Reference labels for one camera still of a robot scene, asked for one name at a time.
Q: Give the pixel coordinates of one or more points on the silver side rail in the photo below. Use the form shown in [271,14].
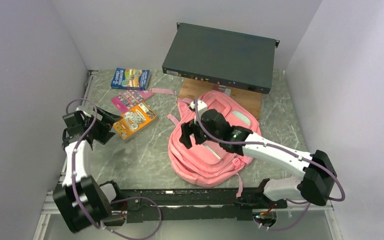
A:
[77,154]

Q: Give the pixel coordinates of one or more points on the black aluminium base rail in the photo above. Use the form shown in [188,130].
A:
[194,204]

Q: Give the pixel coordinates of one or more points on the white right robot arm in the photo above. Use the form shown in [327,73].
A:
[313,174]

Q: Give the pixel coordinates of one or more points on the pink student backpack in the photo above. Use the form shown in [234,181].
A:
[207,164]

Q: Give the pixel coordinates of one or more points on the wooden support block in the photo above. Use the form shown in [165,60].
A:
[251,101]

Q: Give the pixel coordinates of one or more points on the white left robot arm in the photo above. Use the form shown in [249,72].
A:
[81,201]

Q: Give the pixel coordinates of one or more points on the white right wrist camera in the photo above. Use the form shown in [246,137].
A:
[198,106]

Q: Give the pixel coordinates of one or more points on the grey metal bracket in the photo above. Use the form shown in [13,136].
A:
[222,89]

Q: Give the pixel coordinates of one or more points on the blue treehouse book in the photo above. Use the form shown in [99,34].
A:
[130,79]

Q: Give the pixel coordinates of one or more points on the orange book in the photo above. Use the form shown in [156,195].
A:
[134,120]

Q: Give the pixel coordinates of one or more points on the pink sticker card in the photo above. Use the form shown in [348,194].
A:
[130,98]

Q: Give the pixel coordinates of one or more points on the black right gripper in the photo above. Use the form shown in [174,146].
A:
[187,128]

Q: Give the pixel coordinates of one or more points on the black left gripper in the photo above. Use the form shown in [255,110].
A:
[106,123]

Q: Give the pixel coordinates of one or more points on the dark green rack device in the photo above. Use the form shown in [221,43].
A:
[217,56]

